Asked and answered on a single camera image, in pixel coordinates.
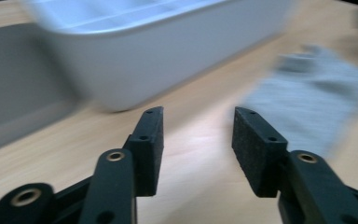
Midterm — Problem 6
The white plastic storage bin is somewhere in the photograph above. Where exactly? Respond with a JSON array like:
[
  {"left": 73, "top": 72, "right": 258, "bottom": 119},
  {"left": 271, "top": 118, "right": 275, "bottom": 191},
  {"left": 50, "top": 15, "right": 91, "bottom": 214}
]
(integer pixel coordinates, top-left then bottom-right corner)
[{"left": 20, "top": 0, "right": 296, "bottom": 114}]

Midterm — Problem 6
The grey sock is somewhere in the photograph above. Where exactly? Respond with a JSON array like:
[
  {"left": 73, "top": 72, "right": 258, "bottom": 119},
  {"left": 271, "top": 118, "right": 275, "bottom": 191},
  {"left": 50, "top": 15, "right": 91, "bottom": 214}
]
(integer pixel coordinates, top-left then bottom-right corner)
[{"left": 241, "top": 43, "right": 358, "bottom": 160}]

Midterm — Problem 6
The grey flat mat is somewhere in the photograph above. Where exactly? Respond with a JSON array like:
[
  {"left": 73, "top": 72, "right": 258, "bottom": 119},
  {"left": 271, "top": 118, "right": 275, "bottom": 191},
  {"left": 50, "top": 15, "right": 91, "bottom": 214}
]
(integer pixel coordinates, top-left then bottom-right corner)
[{"left": 0, "top": 22, "right": 85, "bottom": 157}]

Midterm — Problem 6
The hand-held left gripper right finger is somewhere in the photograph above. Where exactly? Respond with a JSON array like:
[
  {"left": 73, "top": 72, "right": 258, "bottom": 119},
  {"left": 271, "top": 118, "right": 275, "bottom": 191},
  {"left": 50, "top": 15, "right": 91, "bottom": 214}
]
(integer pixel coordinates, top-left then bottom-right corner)
[{"left": 231, "top": 106, "right": 358, "bottom": 224}]

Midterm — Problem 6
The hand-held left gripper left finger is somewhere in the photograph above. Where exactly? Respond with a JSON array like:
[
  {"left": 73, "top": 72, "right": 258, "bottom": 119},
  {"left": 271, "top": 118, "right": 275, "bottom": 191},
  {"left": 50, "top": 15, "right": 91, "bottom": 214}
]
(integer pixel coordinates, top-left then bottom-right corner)
[{"left": 78, "top": 105, "right": 165, "bottom": 224}]

